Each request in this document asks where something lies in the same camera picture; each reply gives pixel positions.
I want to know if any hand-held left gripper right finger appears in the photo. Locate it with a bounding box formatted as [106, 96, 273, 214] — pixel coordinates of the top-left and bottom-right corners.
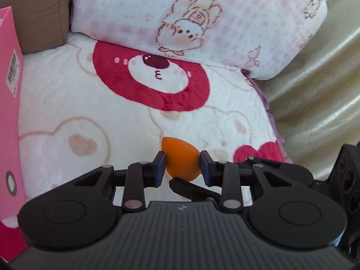
[199, 150, 296, 213]

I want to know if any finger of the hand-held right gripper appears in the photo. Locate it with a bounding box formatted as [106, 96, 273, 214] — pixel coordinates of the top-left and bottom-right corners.
[169, 177, 222, 203]
[238, 156, 271, 170]

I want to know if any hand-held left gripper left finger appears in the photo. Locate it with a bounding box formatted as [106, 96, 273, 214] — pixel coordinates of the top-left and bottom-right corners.
[70, 150, 166, 214]

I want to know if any orange makeup sponge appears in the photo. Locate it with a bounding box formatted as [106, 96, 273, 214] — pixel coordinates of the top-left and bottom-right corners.
[161, 137, 203, 182]

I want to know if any pink cardboard box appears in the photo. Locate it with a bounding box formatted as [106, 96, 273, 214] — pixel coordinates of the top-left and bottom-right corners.
[0, 6, 26, 222]

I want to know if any beige satin bedsheet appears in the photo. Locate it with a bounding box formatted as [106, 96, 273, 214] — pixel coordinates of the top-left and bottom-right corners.
[253, 0, 360, 180]

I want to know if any bear printed blanket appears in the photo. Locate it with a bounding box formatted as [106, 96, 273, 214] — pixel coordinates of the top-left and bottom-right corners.
[0, 32, 293, 262]

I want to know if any pink checkered bunny pillow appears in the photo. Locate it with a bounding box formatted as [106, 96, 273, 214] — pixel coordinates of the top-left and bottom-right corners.
[69, 0, 328, 81]

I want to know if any brown embroidered pillow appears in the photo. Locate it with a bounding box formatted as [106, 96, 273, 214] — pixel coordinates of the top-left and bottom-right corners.
[0, 0, 74, 54]

